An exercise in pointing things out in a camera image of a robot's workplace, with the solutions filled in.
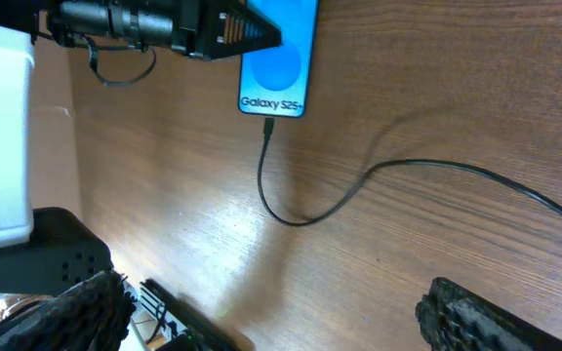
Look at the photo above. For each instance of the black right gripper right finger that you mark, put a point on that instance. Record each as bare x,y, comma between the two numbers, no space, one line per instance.
453,318

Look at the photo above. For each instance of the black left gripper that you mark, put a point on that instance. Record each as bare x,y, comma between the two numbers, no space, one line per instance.
206,30

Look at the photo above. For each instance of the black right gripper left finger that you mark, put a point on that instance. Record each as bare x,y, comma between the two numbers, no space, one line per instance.
92,315

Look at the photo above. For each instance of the blue Galaxy smartphone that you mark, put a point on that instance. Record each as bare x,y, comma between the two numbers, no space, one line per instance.
274,81

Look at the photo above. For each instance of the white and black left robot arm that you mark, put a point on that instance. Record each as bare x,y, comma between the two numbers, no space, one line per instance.
44,248

